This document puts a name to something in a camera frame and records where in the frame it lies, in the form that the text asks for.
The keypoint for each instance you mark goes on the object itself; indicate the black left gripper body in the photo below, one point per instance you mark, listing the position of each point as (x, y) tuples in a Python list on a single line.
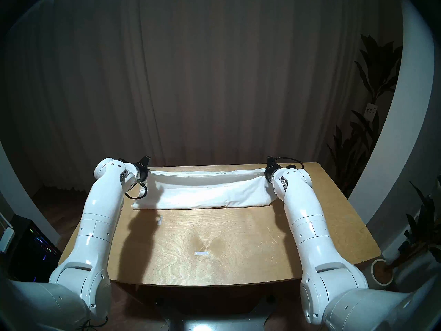
[(143, 170)]

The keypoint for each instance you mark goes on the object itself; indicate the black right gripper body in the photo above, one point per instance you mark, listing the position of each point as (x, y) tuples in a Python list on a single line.
[(269, 168)]

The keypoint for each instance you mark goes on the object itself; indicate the white t-shirt with red print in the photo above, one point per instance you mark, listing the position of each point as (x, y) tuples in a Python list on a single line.
[(206, 196)]

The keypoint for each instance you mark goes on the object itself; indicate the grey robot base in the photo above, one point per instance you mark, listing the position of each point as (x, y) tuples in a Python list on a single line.
[(217, 324)]

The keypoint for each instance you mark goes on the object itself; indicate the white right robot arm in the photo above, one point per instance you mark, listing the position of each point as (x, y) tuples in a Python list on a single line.
[(310, 230)]

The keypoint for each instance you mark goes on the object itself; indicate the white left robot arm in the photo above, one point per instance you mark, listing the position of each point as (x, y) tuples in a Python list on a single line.
[(96, 223)]

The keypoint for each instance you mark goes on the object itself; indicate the long white tape strip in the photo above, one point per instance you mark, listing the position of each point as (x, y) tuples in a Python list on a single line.
[(201, 253)]

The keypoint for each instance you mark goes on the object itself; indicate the brown pleated curtain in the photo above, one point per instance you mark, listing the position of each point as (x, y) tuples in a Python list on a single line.
[(206, 75)]

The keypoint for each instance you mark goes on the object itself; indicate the white paper plant tag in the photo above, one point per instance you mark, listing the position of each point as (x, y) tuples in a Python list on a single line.
[(370, 112)]

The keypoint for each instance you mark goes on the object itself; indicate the black computer case with lights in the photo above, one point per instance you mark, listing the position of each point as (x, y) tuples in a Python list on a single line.
[(31, 251)]

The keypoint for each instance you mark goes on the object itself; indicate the tall dark leafy plant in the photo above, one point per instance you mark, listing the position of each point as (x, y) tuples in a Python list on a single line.
[(377, 64)]

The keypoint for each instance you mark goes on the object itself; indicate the white round plant pot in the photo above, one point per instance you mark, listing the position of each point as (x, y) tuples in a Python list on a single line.
[(377, 271)]

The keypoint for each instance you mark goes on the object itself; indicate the small white box device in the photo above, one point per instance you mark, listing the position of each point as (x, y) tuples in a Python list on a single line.
[(6, 240)]

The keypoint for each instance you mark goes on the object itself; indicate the small dark potted plant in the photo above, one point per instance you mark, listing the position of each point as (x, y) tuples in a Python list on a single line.
[(423, 227)]

